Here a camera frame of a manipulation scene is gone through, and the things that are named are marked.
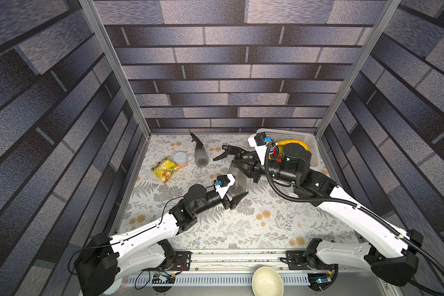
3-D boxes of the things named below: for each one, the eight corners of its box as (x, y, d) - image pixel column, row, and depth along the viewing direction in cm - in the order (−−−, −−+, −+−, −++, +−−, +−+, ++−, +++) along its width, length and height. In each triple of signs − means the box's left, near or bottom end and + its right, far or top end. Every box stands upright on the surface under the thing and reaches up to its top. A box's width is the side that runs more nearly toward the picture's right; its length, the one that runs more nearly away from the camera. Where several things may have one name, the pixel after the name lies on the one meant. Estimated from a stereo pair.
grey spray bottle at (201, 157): (196, 166, 106) (193, 151, 95) (196, 162, 108) (193, 147, 97) (207, 166, 106) (205, 151, 95) (208, 162, 108) (206, 147, 97)
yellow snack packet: (153, 171, 104) (150, 167, 100) (169, 160, 109) (167, 155, 106) (164, 183, 99) (162, 179, 95) (180, 171, 104) (179, 166, 101)
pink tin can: (174, 169, 105) (172, 164, 101) (176, 157, 111) (174, 152, 107) (186, 169, 105) (184, 164, 101) (188, 157, 111) (186, 152, 107)
